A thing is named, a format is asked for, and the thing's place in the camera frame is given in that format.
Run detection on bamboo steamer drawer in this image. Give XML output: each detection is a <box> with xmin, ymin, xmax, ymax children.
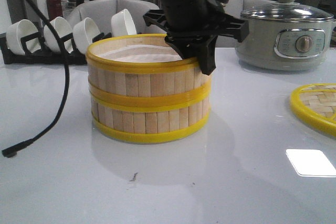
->
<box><xmin>86</xmin><ymin>34</ymin><xmax>211</xmax><ymax>112</ymax></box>
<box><xmin>91</xmin><ymin>97</ymin><xmax>210</xmax><ymax>144</ymax></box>

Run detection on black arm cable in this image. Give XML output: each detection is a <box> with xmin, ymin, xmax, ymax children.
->
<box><xmin>1</xmin><ymin>0</ymin><xmax>70</xmax><ymax>158</ymax></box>

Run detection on black bowl rack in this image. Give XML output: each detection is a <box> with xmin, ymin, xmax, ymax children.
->
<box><xmin>0</xmin><ymin>32</ymin><xmax>112</xmax><ymax>66</ymax></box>

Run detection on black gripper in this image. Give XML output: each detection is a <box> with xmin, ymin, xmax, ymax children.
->
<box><xmin>143</xmin><ymin>0</ymin><xmax>249</xmax><ymax>75</ymax></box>

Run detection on red cylinder bin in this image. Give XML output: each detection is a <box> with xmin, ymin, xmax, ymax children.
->
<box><xmin>46</xmin><ymin>0</ymin><xmax>63</xmax><ymax>20</ymax></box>

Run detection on glass pot lid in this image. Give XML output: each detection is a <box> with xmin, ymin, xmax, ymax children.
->
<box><xmin>241</xmin><ymin>0</ymin><xmax>334</xmax><ymax>23</ymax></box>

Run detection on white bowl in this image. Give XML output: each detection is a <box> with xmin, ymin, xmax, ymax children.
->
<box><xmin>43</xmin><ymin>16</ymin><xmax>75</xmax><ymax>54</ymax></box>
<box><xmin>6</xmin><ymin>19</ymin><xmax>38</xmax><ymax>55</ymax></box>
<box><xmin>73</xmin><ymin>17</ymin><xmax>100</xmax><ymax>54</ymax></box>
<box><xmin>111</xmin><ymin>9</ymin><xmax>137</xmax><ymax>37</ymax></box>

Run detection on woven bamboo steamer lid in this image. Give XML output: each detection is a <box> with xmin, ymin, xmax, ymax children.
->
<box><xmin>289</xmin><ymin>83</ymin><xmax>335</xmax><ymax>137</ymax></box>

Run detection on upper drawer cloth liner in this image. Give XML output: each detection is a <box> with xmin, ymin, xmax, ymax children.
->
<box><xmin>98</xmin><ymin>44</ymin><xmax>182</xmax><ymax>63</ymax></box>

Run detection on grey electric cooking pot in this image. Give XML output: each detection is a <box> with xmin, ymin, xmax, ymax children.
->
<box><xmin>235</xmin><ymin>19</ymin><xmax>335</xmax><ymax>71</ymax></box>

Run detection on left grey chair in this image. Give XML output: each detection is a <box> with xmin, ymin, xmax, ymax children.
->
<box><xmin>66</xmin><ymin>0</ymin><xmax>166</xmax><ymax>34</ymax></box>

